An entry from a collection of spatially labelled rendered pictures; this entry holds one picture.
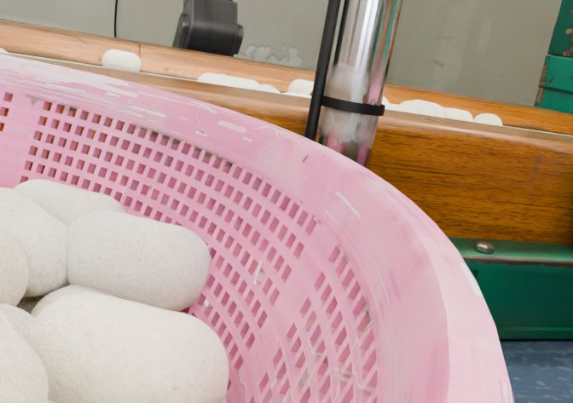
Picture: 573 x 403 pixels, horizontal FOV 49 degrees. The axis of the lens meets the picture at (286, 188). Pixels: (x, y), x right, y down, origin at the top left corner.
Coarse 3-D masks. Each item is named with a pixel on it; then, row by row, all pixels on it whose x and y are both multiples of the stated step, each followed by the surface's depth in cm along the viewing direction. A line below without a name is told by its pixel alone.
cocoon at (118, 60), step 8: (104, 56) 53; (112, 56) 52; (120, 56) 52; (128, 56) 52; (136, 56) 53; (104, 64) 53; (112, 64) 53; (120, 64) 52; (128, 64) 52; (136, 64) 53
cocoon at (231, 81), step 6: (222, 78) 44; (228, 78) 44; (234, 78) 44; (240, 78) 44; (222, 84) 44; (228, 84) 44; (234, 84) 44; (240, 84) 44; (246, 84) 44; (252, 84) 44; (258, 84) 45
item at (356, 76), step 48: (336, 0) 23; (384, 0) 22; (336, 48) 23; (384, 48) 23; (336, 96) 23; (336, 144) 24; (480, 240) 30; (480, 288) 27; (528, 288) 28; (528, 336) 29
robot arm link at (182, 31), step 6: (180, 18) 88; (186, 18) 86; (180, 24) 87; (186, 24) 86; (180, 30) 87; (186, 30) 86; (240, 30) 89; (180, 36) 87; (186, 36) 87; (240, 36) 89; (174, 42) 90; (180, 42) 87; (240, 42) 90; (180, 48) 88; (234, 48) 90; (234, 54) 91
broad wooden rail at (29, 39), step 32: (0, 32) 54; (32, 32) 55; (64, 32) 57; (96, 64) 56; (160, 64) 59; (192, 64) 60; (224, 64) 62; (256, 64) 63; (384, 96) 68; (416, 96) 69; (448, 96) 72; (544, 128) 75
